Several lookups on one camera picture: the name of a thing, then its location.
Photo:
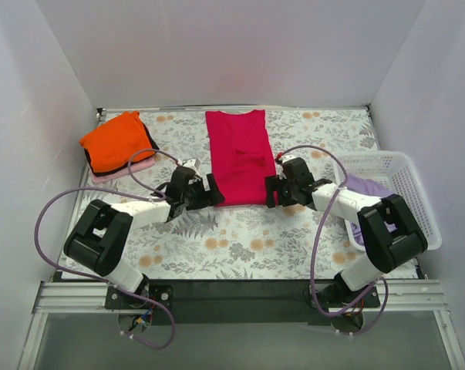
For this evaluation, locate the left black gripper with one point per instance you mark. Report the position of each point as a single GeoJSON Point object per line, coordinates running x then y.
{"type": "Point", "coordinates": [207, 191]}

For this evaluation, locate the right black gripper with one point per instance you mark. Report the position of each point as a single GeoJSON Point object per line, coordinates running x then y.
{"type": "Point", "coordinates": [276, 189]}

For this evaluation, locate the magenta t shirt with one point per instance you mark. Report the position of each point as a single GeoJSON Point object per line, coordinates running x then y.
{"type": "Point", "coordinates": [241, 156]}

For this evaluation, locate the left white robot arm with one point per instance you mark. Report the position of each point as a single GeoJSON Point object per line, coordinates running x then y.
{"type": "Point", "coordinates": [99, 237]}

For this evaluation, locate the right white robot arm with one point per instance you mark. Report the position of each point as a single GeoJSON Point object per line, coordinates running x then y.
{"type": "Point", "coordinates": [391, 234]}

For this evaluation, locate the floral table mat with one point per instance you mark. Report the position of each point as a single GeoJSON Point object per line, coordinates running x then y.
{"type": "Point", "coordinates": [249, 242]}

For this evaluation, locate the folded pink t shirt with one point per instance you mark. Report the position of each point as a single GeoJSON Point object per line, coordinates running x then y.
{"type": "Point", "coordinates": [116, 171]}

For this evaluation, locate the folded black t shirt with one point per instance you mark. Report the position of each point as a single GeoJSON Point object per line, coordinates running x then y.
{"type": "Point", "coordinates": [88, 160]}

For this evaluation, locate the lavender t shirt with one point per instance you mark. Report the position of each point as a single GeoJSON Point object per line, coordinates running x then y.
{"type": "Point", "coordinates": [366, 187]}

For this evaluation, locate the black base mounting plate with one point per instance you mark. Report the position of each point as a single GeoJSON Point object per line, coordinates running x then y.
{"type": "Point", "coordinates": [236, 301]}

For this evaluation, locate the folded orange t shirt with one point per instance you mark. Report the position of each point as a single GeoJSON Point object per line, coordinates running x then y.
{"type": "Point", "coordinates": [114, 140]}

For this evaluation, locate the white plastic basket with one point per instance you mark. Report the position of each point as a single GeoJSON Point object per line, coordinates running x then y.
{"type": "Point", "coordinates": [396, 172]}

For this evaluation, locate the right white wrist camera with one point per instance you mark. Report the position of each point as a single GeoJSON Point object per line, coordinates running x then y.
{"type": "Point", "coordinates": [282, 158]}

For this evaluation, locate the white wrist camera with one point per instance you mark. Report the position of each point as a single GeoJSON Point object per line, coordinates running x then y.
{"type": "Point", "coordinates": [192, 164]}
{"type": "Point", "coordinates": [282, 158]}

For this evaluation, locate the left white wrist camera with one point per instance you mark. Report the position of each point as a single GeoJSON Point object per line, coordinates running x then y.
{"type": "Point", "coordinates": [192, 164]}

